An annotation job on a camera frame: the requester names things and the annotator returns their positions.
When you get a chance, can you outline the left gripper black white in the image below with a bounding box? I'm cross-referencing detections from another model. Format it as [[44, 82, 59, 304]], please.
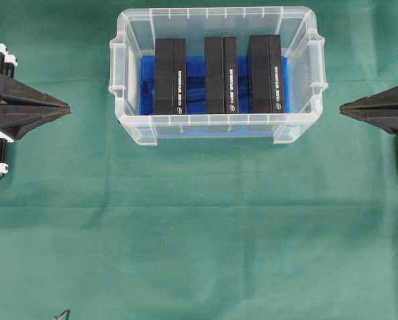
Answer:
[[0, 43, 71, 174]]

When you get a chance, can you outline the clear plastic storage case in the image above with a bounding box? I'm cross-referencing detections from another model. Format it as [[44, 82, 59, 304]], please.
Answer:
[[109, 6, 327, 146]]

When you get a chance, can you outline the black camera box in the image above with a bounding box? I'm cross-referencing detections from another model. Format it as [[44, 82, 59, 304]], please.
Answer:
[[205, 37, 239, 114], [154, 38, 187, 115], [247, 35, 285, 113]]

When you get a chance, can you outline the blue cloth liner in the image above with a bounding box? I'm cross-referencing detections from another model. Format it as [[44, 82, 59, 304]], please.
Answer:
[[139, 56, 291, 115]]

